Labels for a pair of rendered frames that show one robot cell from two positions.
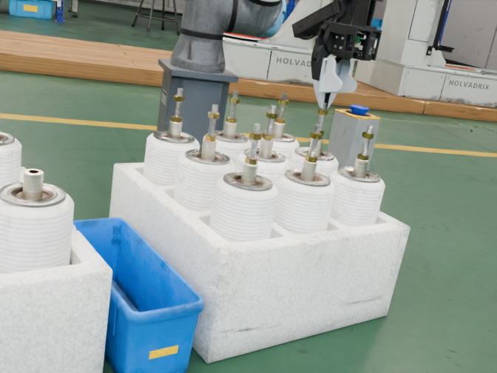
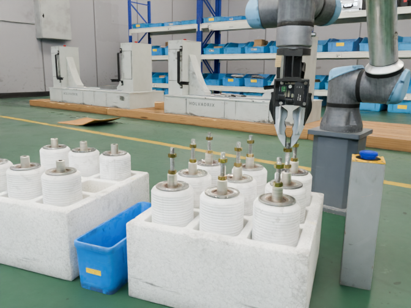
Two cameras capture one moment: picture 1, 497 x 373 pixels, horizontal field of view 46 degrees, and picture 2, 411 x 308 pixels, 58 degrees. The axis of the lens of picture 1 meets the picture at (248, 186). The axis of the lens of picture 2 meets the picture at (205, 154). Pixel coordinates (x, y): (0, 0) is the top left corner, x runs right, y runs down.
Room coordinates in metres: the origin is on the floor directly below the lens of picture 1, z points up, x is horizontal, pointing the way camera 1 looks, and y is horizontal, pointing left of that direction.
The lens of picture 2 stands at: (0.48, -0.73, 0.51)
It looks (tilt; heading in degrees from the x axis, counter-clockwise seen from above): 13 degrees down; 59
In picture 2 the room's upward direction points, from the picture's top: 1 degrees clockwise
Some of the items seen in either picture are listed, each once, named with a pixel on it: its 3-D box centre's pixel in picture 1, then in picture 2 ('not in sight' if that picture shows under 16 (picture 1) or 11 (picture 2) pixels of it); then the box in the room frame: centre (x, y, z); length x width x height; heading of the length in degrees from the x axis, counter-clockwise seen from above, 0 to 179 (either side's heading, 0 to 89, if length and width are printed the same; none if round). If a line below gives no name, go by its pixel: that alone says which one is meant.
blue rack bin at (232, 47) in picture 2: not in sight; (239, 48); (4.46, 4.71, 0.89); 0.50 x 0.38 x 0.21; 22
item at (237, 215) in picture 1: (238, 237); (172, 223); (0.84, 0.00, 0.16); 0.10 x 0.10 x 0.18
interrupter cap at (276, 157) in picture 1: (264, 155); (237, 178); (1.00, -0.02, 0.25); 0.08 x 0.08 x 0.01
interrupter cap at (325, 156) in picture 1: (314, 154); (285, 184); (1.07, -0.11, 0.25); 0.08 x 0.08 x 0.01
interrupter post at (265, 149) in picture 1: (265, 149); (237, 173); (1.00, -0.02, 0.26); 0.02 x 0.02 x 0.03
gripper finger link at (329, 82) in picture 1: (329, 83); (280, 126); (1.05, -0.11, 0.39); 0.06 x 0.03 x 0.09; 45
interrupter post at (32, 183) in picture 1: (32, 184); (60, 166); (0.64, 0.25, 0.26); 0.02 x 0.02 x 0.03
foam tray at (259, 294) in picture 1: (249, 239); (235, 239); (1.00, -0.02, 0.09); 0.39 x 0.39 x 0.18; 38
